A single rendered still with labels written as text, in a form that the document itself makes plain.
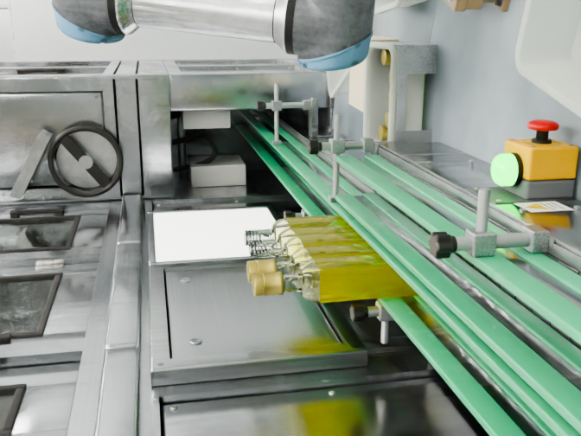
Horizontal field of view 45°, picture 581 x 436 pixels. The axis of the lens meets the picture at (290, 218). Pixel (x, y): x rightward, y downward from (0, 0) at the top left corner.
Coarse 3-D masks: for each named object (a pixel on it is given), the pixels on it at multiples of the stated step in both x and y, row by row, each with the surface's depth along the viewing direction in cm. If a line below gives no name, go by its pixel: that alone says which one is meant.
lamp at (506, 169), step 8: (512, 152) 93; (496, 160) 92; (504, 160) 91; (512, 160) 91; (520, 160) 91; (496, 168) 92; (504, 168) 91; (512, 168) 91; (520, 168) 91; (496, 176) 92; (504, 176) 91; (512, 176) 91; (520, 176) 91; (504, 184) 92; (512, 184) 92
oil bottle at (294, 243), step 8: (352, 232) 120; (288, 240) 116; (296, 240) 115; (304, 240) 115; (312, 240) 115; (320, 240) 115; (328, 240) 115; (336, 240) 115; (344, 240) 115; (352, 240) 115; (360, 240) 116; (288, 248) 114; (296, 248) 114; (288, 256) 114
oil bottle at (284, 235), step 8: (280, 232) 123; (288, 232) 121; (296, 232) 121; (304, 232) 121; (312, 232) 121; (320, 232) 121; (328, 232) 121; (336, 232) 121; (344, 232) 121; (280, 240) 120
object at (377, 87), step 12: (372, 48) 147; (384, 48) 137; (396, 48) 135; (372, 60) 148; (396, 60) 133; (372, 72) 149; (384, 72) 149; (396, 72) 134; (372, 84) 150; (384, 84) 150; (396, 84) 135; (372, 96) 150; (384, 96) 151; (372, 108) 151; (384, 108) 151; (372, 120) 152; (384, 120) 152; (372, 132) 153
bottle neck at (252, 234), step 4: (248, 232) 126; (252, 232) 126; (256, 232) 126; (260, 232) 126; (264, 232) 126; (268, 232) 126; (248, 236) 125; (252, 236) 125; (256, 236) 125; (260, 236) 125; (264, 236) 126; (268, 236) 126; (248, 240) 125; (248, 244) 126
